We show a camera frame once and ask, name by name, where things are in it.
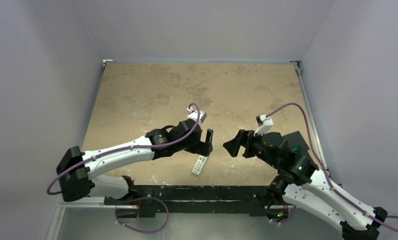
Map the white air conditioner remote control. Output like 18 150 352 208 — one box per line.
191 155 208 175

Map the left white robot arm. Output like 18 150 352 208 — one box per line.
56 119 214 205

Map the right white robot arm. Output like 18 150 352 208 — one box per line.
223 129 388 240

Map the black foam pad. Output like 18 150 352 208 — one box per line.
283 131 310 157

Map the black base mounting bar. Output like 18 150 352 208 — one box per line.
104 185 273 218

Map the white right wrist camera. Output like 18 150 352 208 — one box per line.
254 114 274 136

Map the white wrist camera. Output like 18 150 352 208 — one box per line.
187 108 207 126
254 114 274 136

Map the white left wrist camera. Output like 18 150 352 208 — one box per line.
187 108 207 126

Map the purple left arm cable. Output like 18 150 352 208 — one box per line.
46 102 201 196

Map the aluminium frame rail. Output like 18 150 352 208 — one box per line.
290 61 330 176

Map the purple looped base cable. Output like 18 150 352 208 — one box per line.
114 195 170 235

